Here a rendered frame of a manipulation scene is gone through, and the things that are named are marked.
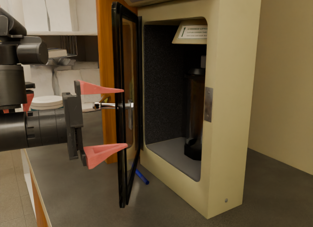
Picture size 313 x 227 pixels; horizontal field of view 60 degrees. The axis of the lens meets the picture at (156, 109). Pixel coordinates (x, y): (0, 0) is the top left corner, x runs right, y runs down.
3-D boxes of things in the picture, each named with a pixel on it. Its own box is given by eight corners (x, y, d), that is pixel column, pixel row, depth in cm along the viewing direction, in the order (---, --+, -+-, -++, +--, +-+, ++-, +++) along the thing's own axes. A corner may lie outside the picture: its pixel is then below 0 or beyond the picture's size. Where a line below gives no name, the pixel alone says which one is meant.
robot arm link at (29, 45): (14, 30, 79) (-5, 15, 70) (52, 29, 78) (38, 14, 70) (10, 70, 77) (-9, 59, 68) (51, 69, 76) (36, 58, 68)
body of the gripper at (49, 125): (75, 94, 41) (21, 98, 38) (82, 159, 43) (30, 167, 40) (72, 91, 47) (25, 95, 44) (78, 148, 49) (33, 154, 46)
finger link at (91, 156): (130, 121, 44) (70, 128, 41) (132, 162, 46) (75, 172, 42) (120, 114, 51) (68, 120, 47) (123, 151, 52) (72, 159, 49)
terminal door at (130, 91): (139, 150, 84) (137, 14, 73) (123, 212, 54) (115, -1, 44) (137, 150, 84) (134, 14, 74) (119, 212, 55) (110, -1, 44)
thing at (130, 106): (134, 126, 55) (134, 99, 54) (133, 130, 53) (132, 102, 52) (125, 126, 56) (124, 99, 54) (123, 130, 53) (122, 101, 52)
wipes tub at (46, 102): (63, 126, 122) (60, 94, 119) (70, 135, 112) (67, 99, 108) (31, 131, 116) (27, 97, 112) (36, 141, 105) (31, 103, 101)
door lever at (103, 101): (126, 103, 62) (126, 91, 61) (119, 114, 52) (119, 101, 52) (103, 103, 62) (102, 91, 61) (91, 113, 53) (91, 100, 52)
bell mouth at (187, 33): (210, 42, 79) (211, 22, 77) (261, 43, 64) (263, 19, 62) (158, 43, 70) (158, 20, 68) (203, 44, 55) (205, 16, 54)
